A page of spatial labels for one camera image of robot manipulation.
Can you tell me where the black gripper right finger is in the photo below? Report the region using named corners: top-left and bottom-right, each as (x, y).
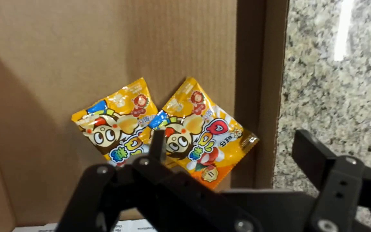
top-left (292, 127), bottom-right (371, 232)

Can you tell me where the yellow cartoon snack packet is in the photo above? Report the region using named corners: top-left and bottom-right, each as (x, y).
top-left (70, 76), bottom-right (160, 169)
top-left (150, 76), bottom-right (261, 190)

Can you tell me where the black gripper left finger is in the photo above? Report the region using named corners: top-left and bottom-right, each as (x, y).
top-left (56, 129), bottom-right (264, 232)

